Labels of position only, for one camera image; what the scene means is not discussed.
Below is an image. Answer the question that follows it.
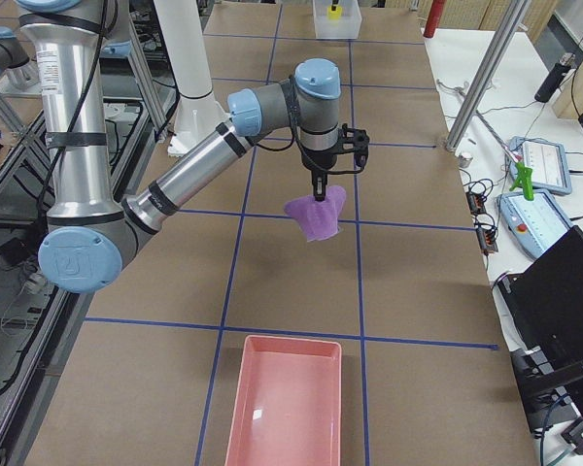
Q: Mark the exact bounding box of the purple cloth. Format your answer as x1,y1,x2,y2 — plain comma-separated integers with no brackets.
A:
284,185,347,242

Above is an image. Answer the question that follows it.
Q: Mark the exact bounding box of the yellow plastic cup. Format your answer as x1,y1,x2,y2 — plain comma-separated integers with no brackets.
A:
326,2,343,20

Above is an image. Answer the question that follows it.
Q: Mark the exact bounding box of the translucent plastic bin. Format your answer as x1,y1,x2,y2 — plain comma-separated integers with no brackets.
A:
312,0,362,40

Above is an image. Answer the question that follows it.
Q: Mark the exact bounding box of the black monitor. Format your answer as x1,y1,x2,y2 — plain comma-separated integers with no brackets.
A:
498,226,583,366

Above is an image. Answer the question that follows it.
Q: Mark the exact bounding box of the pink plastic tray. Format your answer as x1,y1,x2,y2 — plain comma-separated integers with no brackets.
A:
225,335,342,465

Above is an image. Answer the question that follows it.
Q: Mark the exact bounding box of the teach pendant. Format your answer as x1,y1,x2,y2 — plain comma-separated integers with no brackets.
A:
508,136,572,195
497,188,573,259

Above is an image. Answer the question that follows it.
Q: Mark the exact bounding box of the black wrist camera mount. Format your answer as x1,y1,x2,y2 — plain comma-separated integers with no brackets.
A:
339,124,370,170

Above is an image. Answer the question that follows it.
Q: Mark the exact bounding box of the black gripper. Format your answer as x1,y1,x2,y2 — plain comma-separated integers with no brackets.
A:
301,149,338,200

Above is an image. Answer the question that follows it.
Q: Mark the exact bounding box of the small electronics board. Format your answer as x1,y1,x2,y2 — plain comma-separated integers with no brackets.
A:
465,192,487,216

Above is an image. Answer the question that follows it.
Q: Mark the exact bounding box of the lower teach pendant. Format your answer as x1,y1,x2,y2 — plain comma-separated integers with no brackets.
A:
497,188,573,259

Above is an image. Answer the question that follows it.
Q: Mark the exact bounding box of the red cylinder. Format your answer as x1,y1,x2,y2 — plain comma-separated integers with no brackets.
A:
423,0,446,39

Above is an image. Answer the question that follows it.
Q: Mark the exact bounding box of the black handheld device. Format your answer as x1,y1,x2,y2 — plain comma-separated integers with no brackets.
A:
534,52,575,103

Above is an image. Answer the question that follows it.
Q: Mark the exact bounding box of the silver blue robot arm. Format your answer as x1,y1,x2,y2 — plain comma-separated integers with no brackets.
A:
18,1,346,293

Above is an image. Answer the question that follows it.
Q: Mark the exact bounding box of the green plastic clamp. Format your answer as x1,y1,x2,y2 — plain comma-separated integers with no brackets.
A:
509,162,534,201

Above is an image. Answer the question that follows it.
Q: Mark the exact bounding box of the aluminium frame post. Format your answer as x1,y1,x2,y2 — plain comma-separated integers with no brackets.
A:
445,0,531,152

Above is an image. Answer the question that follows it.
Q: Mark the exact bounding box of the upper teach pendant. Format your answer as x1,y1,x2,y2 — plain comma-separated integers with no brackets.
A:
508,136,572,195

